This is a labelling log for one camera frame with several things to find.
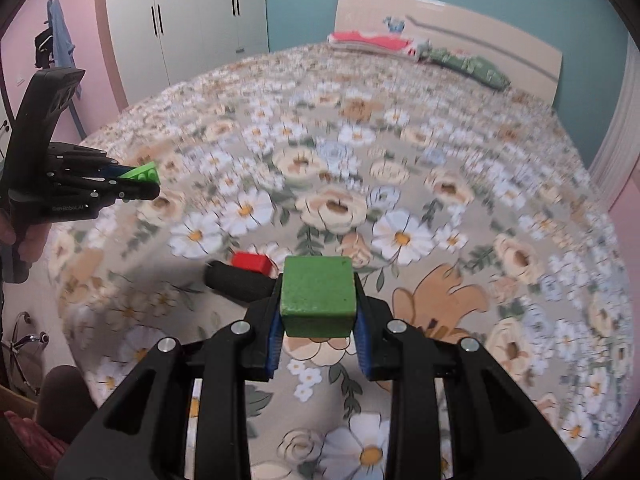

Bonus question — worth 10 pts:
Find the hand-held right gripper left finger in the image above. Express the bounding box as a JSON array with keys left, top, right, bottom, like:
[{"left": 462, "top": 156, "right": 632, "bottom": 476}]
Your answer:
[{"left": 54, "top": 280, "right": 286, "bottom": 480}]

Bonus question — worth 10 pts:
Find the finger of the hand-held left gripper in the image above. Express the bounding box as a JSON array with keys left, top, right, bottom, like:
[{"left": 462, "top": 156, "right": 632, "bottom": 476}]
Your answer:
[
  {"left": 50, "top": 142, "right": 135, "bottom": 181},
  {"left": 52, "top": 178, "right": 161, "bottom": 208}
]

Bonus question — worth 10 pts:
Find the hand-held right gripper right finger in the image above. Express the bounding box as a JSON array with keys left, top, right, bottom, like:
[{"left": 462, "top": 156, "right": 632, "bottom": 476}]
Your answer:
[{"left": 350, "top": 272, "right": 583, "bottom": 480}]

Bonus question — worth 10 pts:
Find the green toy brick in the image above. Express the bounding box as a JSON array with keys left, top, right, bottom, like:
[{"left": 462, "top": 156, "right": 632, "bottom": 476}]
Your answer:
[{"left": 119, "top": 161, "right": 162, "bottom": 184}]

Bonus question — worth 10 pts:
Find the green cube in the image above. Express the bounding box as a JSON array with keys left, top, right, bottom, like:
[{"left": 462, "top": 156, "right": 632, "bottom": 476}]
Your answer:
[{"left": 279, "top": 255, "right": 358, "bottom": 338}]

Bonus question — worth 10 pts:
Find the person's left hand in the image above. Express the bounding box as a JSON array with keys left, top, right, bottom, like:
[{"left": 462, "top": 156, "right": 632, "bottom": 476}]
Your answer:
[{"left": 0, "top": 210, "right": 51, "bottom": 263}]

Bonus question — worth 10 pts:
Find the black hanging garment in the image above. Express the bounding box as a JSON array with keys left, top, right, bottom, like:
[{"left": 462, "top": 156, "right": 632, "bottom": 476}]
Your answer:
[{"left": 34, "top": 30, "right": 56, "bottom": 68}]

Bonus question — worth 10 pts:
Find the black foam cylinder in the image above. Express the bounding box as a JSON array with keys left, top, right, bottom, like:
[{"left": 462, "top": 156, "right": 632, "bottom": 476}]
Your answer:
[{"left": 204, "top": 260, "right": 278, "bottom": 305}]

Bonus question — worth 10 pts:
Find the red block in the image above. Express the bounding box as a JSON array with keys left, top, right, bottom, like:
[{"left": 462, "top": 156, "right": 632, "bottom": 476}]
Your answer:
[{"left": 231, "top": 251, "right": 273, "bottom": 277}]

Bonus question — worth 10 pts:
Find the blue hanging garment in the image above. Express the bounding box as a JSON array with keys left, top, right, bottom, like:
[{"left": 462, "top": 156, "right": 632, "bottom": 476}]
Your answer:
[{"left": 47, "top": 0, "right": 76, "bottom": 68}]

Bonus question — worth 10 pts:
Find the floral bedspread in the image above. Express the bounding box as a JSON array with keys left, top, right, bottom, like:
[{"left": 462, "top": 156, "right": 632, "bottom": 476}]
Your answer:
[{"left": 47, "top": 42, "right": 631, "bottom": 480}]

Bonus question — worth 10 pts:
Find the cream wardrobe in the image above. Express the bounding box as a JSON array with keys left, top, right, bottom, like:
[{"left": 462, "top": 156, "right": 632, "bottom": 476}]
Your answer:
[{"left": 104, "top": 0, "right": 271, "bottom": 111}]

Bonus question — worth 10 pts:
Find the chair base with casters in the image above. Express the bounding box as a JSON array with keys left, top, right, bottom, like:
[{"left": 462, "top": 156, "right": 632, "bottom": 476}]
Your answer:
[{"left": 0, "top": 310, "right": 51, "bottom": 396}]

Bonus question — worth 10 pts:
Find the pink quilted cloth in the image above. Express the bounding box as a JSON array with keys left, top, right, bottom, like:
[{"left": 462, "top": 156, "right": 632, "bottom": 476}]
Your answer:
[{"left": 2, "top": 410, "right": 66, "bottom": 466}]

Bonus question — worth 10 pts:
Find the pink pillow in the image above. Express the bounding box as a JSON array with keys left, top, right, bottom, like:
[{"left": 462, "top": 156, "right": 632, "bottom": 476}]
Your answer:
[{"left": 327, "top": 30, "right": 418, "bottom": 58}]

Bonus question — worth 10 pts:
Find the green floral pillow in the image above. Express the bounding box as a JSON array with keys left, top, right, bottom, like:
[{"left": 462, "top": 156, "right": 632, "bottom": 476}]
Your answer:
[{"left": 425, "top": 47, "right": 512, "bottom": 92}]

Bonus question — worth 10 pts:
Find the cream bed frame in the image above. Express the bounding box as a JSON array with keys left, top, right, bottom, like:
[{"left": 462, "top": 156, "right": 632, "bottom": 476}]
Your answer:
[{"left": 334, "top": 0, "right": 563, "bottom": 108}]

